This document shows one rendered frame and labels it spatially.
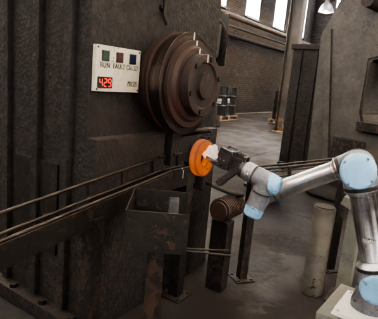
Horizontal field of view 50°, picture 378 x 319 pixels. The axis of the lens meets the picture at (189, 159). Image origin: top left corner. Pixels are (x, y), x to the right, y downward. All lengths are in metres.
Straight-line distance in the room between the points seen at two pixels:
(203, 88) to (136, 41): 0.36
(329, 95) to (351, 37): 0.60
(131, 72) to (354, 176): 0.99
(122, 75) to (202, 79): 0.35
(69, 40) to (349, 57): 3.24
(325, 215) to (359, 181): 0.89
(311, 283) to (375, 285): 0.93
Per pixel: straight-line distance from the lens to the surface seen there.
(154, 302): 1.57
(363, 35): 4.42
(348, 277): 2.47
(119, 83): 1.75
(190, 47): 1.88
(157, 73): 1.76
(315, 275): 2.46
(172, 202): 1.33
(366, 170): 1.47
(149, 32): 1.92
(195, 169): 1.65
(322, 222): 2.35
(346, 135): 4.41
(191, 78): 1.79
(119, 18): 1.78
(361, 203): 1.52
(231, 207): 2.16
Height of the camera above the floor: 1.14
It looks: 11 degrees down
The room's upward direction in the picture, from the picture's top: 5 degrees clockwise
